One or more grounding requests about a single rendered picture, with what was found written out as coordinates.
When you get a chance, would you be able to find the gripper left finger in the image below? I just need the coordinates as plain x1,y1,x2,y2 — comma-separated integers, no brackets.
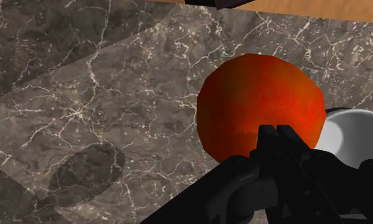
139,124,279,224

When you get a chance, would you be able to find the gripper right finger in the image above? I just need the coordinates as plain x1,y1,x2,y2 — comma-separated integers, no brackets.
276,124,373,224

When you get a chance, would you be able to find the white bowl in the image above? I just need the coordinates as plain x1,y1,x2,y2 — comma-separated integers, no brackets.
313,106,373,170

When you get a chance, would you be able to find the orange red round fruit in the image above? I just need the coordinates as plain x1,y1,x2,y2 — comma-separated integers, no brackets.
196,53,327,164

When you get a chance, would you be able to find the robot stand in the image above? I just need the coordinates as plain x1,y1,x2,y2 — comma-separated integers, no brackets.
184,0,256,11

